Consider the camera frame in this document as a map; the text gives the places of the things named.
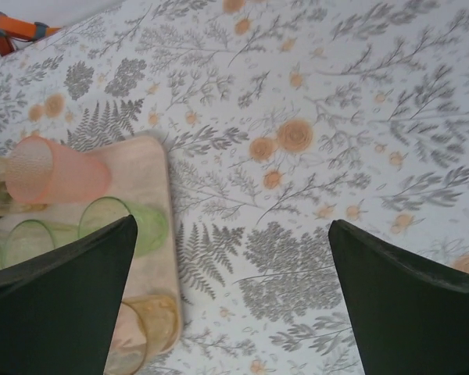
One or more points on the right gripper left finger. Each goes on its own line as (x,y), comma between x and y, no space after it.
(54,320)

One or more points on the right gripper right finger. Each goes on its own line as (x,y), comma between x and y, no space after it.
(422,320)

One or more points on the salmon textured drinking glass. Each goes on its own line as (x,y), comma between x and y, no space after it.
(70,176)

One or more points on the yellowish drinking glass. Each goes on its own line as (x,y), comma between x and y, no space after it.
(160,320)

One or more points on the pink plastic tray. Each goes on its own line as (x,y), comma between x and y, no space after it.
(148,273)

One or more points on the floral table cover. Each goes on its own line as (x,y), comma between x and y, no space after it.
(297,195)

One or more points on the light green drinking glass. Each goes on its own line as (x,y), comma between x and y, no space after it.
(148,234)

